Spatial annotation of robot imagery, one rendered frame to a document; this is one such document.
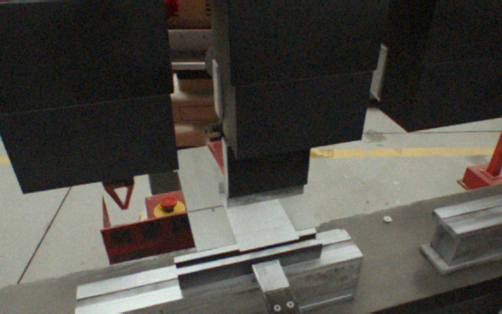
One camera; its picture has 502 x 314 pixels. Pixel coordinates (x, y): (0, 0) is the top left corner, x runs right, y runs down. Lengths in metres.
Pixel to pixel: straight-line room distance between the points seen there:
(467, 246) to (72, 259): 1.70
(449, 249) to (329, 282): 0.23
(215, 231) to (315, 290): 0.17
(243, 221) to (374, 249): 0.27
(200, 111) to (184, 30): 0.25
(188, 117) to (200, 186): 0.61
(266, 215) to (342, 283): 0.15
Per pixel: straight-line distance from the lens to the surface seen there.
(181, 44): 1.14
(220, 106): 0.45
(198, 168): 0.71
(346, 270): 0.62
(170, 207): 0.94
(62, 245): 2.16
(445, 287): 0.74
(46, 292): 0.74
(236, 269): 0.55
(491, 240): 0.78
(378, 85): 0.52
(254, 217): 0.60
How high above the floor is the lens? 1.40
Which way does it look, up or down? 33 degrees down
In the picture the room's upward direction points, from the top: straight up
